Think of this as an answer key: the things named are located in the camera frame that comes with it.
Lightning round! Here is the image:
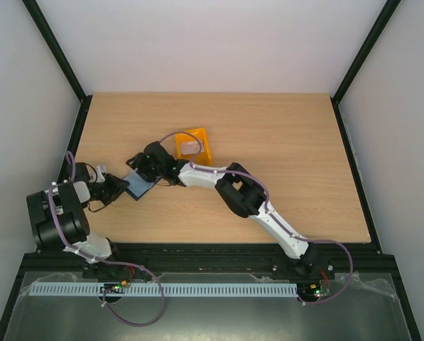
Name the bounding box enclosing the blue card holder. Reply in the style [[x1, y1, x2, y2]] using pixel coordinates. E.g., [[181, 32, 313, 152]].
[[124, 170, 160, 201]]

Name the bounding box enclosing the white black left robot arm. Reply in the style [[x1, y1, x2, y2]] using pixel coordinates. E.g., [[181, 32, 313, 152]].
[[26, 161, 129, 264]]

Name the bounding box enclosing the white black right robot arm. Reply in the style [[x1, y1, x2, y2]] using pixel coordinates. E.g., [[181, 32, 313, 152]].
[[126, 141, 320, 278]]

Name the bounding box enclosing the credit card in bin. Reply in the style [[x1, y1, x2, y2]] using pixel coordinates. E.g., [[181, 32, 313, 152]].
[[180, 141, 202, 155]]

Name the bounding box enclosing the yellow plastic bin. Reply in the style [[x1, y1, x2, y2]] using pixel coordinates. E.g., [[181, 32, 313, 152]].
[[175, 127, 212, 166]]

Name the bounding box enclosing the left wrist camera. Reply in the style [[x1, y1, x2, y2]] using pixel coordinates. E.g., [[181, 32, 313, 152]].
[[92, 165, 107, 183]]

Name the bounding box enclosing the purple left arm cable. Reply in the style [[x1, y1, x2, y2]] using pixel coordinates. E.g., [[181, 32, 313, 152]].
[[47, 151, 166, 327]]

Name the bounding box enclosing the white slotted cable duct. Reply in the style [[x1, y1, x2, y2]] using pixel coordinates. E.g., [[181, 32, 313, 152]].
[[28, 282, 298, 298]]

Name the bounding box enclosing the black left frame post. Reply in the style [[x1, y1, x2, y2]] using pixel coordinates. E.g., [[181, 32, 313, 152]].
[[22, 0, 88, 103]]

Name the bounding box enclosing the black frame post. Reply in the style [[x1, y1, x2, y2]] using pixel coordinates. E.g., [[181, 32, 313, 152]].
[[332, 0, 401, 104], [22, 0, 88, 103]]

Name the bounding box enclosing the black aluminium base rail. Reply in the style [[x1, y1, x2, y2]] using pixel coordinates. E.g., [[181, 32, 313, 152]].
[[18, 243, 399, 281]]

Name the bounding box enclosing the black right frame post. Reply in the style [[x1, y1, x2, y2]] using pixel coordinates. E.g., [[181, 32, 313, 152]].
[[332, 0, 401, 104]]

